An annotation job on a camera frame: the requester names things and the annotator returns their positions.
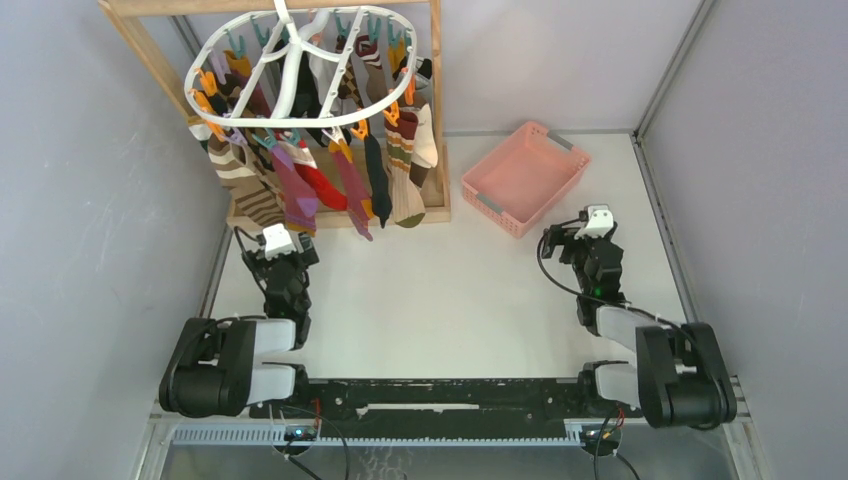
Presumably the maroon yellow purple sock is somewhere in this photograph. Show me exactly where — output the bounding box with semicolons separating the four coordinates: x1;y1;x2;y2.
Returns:
328;141;373;241

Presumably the pink perforated plastic basket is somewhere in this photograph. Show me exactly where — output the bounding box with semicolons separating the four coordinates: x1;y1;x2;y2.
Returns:
461;121;591;239

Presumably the maroon purple striped sock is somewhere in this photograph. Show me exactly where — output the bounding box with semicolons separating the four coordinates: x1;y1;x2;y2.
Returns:
270;143;319;236

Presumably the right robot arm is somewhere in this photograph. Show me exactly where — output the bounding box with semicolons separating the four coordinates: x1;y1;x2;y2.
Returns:
536;221;738;431

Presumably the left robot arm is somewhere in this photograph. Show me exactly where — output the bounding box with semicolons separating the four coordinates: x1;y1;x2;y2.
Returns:
158;225;319;418

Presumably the white oval clip hanger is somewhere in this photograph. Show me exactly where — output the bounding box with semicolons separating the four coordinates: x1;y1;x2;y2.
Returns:
182;1;419;131

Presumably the brown white striped sock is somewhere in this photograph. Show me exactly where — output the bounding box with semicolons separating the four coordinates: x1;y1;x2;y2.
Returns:
207;135;285;227

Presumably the red sock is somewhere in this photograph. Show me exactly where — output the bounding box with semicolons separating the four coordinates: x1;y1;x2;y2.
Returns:
292;140;348;211

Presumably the black sock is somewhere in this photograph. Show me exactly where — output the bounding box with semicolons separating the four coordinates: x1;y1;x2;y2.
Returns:
363;134;392;228

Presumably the brown argyle sock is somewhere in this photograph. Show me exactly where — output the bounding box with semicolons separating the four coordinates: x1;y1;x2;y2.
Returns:
338;53;364;108

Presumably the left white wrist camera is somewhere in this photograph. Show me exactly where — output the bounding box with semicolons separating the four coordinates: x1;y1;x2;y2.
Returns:
259;223;298;260

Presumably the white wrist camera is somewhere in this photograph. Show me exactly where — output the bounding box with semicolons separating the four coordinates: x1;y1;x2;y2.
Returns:
574;204;617;239
259;223;298;260

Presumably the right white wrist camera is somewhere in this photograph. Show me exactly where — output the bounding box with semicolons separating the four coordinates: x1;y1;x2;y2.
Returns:
574;204;617;239

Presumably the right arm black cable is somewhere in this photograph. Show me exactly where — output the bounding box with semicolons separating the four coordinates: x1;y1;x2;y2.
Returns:
535;218;670;326

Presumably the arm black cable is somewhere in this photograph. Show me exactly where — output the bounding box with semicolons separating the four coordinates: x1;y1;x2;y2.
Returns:
535;218;670;326
233;226;266;266

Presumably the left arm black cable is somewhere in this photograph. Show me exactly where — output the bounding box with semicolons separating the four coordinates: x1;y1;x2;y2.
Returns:
233;226;266;266

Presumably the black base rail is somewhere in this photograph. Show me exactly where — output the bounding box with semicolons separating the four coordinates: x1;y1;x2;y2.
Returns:
248;378;641;442

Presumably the wooden hanger rack frame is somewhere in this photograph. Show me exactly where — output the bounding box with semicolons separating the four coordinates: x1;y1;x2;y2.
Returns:
98;0;451;224

